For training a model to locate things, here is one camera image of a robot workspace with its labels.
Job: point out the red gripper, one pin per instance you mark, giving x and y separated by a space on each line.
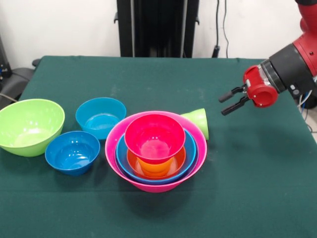
260 91

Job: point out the green cup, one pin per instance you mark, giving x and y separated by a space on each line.
198 119

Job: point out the large light blue bowl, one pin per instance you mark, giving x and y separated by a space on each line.
190 148

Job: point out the orange bowl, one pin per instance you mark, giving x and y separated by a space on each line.
179 161

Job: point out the small crimson bowl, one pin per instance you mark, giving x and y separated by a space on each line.
154 138

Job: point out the orange cup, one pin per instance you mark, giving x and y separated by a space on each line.
154 168

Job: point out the large pink bowl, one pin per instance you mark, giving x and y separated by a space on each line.
158 187

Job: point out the translucent blue ribbed bowl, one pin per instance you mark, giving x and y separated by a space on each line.
99 121

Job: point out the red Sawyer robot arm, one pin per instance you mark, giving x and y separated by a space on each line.
294 67

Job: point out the dark green table cloth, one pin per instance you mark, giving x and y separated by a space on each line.
223 213

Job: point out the small dark blue bowl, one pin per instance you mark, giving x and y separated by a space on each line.
71 156

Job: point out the large green bowl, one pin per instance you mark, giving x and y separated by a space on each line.
29 129

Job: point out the black equipment rack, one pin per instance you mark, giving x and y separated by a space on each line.
3 64

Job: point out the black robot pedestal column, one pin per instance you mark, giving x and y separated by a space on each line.
158 24

